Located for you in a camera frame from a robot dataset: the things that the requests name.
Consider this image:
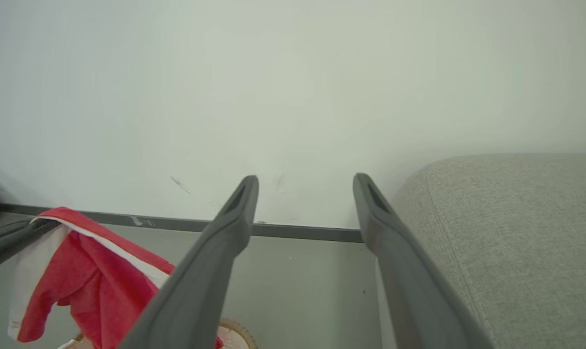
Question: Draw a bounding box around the dark grey baseboard strip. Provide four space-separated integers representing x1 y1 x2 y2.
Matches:
0 202 363 243

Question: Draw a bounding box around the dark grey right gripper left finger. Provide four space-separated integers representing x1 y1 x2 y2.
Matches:
118 175 260 349

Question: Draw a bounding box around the red and white garment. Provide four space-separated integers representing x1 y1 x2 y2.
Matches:
8 207 224 349

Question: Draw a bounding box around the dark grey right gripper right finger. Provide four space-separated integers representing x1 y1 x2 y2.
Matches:
353 173 495 349

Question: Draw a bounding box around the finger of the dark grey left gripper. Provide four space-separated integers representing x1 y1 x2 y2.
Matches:
0 221 61 276
0 218 35 244

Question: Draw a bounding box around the grey fabric ottoman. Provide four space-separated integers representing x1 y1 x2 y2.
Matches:
376 154 586 349

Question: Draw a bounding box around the white perforated laundry basket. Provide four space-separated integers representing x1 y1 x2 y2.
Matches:
58 317 259 349

